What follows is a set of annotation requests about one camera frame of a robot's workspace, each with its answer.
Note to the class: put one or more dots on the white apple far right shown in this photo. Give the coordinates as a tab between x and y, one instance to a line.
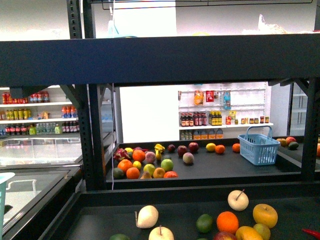
238	200

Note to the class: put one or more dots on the yellow apple right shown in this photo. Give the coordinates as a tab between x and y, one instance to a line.
265	214

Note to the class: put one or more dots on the yellow lemon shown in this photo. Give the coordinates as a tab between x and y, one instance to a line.
247	233

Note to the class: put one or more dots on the white apple with stem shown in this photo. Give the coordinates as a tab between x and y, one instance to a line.
161	233

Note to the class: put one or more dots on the green lime lower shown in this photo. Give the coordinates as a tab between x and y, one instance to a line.
263	230

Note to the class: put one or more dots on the dark sauce bottles row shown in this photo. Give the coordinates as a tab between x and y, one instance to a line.
200	119

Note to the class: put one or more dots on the pile of fruit far shelf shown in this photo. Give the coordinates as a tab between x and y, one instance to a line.
184	160

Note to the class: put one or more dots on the black metal shelf rack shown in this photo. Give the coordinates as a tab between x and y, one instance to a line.
98	213

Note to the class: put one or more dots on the drink bottles shelf left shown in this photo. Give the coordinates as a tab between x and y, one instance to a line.
46	112

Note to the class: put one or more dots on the red chili pepper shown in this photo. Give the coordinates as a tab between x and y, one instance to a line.
311	232

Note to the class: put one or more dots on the blue basket on far shelf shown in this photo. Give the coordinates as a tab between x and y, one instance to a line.
259	149

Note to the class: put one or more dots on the glass top freezer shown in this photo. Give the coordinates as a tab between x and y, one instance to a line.
44	167

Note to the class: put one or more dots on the red apple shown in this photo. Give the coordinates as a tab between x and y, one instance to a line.
222	235

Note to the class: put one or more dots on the small orange mandarin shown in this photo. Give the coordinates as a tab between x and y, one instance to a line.
227	222

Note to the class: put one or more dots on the green lime upper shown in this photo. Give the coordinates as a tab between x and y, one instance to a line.
204	223

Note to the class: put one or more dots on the green lime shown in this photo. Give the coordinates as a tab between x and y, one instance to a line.
204	223
263	230

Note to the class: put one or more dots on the white pear left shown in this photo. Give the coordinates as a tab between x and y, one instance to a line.
147	217

